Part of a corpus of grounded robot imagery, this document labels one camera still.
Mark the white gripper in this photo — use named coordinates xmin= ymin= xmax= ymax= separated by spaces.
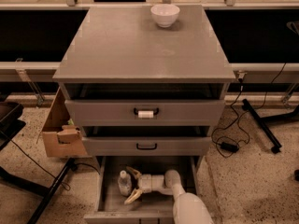
xmin=124 ymin=166 xmax=152 ymax=204

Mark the clear plastic water bottle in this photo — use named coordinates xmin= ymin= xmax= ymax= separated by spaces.
xmin=118 ymin=170 xmax=132 ymax=197

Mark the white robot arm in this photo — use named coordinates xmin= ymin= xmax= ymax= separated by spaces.
xmin=124 ymin=166 xmax=214 ymax=224

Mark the grey bottom drawer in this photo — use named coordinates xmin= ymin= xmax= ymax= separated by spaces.
xmin=84 ymin=156 xmax=197 ymax=224

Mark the grey drawer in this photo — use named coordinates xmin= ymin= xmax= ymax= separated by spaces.
xmin=65 ymin=100 xmax=224 ymax=126
xmin=82 ymin=137 xmax=211 ymax=156
xmin=84 ymin=156 xmax=197 ymax=224

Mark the grey middle drawer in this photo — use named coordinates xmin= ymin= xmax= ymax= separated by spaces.
xmin=82 ymin=137 xmax=211 ymax=156

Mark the grey top drawer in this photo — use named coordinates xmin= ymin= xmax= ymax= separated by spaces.
xmin=65 ymin=100 xmax=224 ymax=126

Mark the grey drawer cabinet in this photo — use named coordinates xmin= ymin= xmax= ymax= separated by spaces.
xmin=52 ymin=4 xmax=236 ymax=158

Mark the brown cardboard box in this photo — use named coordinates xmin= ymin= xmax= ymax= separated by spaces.
xmin=42 ymin=90 xmax=87 ymax=158

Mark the black stand base left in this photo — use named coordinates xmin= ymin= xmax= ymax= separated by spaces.
xmin=0 ymin=100 xmax=78 ymax=224

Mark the black stand leg right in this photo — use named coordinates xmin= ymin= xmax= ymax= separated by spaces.
xmin=242 ymin=99 xmax=299 ymax=154

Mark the white ceramic bowl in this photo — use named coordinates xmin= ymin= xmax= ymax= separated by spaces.
xmin=150 ymin=4 xmax=180 ymax=28

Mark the black power adapter with cable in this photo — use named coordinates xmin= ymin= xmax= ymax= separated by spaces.
xmin=210 ymin=77 xmax=251 ymax=159

